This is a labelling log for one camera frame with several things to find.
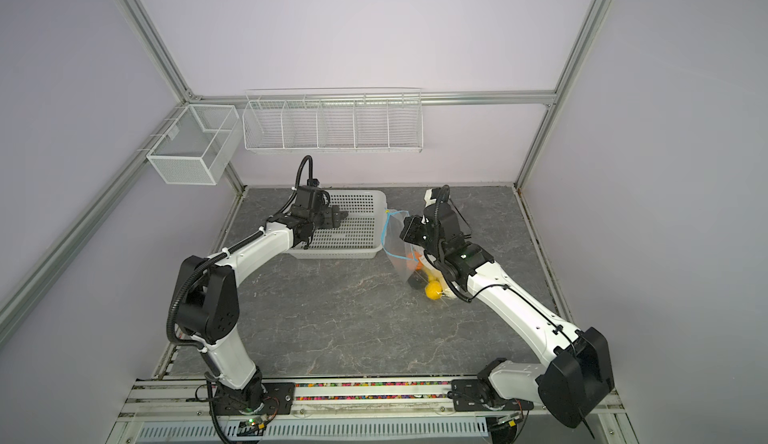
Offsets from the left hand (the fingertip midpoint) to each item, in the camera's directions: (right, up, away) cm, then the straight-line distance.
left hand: (326, 213), depth 93 cm
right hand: (+24, -2, -16) cm, 29 cm away
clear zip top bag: (+25, -13, -13) cm, 31 cm away
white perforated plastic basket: (+10, -8, +12) cm, 17 cm away
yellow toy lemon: (+34, -23, -6) cm, 41 cm away
